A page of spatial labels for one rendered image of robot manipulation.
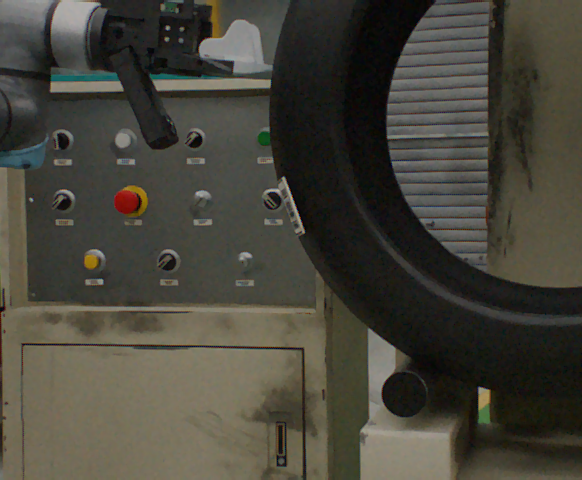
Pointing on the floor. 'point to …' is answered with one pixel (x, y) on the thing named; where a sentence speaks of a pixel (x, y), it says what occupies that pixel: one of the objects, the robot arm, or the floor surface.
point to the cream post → (542, 165)
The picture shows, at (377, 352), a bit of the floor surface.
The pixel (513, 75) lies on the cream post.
